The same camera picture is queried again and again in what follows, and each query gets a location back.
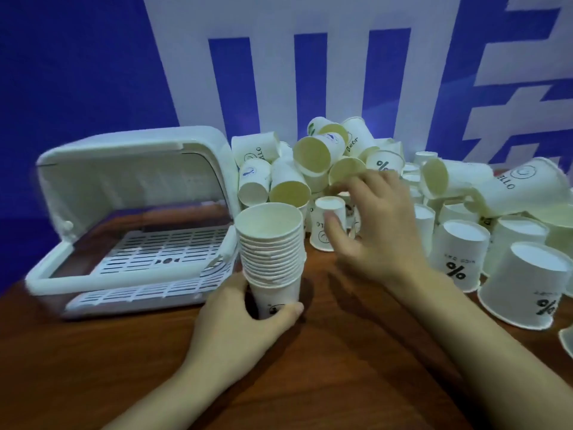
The person's right hand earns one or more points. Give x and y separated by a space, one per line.
389 237

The person's left hand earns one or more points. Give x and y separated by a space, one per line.
228 335

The panda print white paper cup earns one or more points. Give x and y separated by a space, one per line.
277 295

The smiley print white paper cup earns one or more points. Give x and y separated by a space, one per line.
320 232

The nested stack of paper cups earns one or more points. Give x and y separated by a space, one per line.
268 228

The pile of paper cups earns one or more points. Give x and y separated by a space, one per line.
515 188

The white plastic storage box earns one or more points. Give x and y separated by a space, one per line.
134 143

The person's right forearm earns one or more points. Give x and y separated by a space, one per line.
470 353

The white slotted drain tray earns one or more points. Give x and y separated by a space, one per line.
147 250

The brown wooden table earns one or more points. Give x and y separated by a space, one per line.
112 367

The blue white backdrop banner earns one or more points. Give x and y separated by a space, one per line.
67 62

